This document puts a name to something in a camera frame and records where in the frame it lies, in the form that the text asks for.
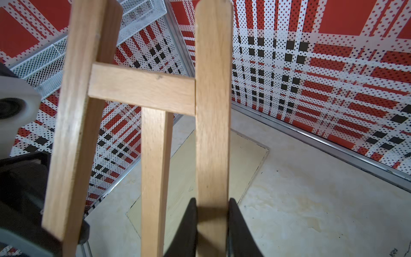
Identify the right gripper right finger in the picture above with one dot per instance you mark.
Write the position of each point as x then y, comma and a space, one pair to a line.
240, 241

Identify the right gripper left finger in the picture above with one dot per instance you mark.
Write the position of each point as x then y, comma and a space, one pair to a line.
184, 243

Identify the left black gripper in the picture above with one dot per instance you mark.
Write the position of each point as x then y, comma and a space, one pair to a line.
23, 191

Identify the wooden board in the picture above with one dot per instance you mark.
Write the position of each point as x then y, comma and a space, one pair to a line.
246, 157

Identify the white wire mesh basket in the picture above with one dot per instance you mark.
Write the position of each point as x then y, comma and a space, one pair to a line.
44, 69

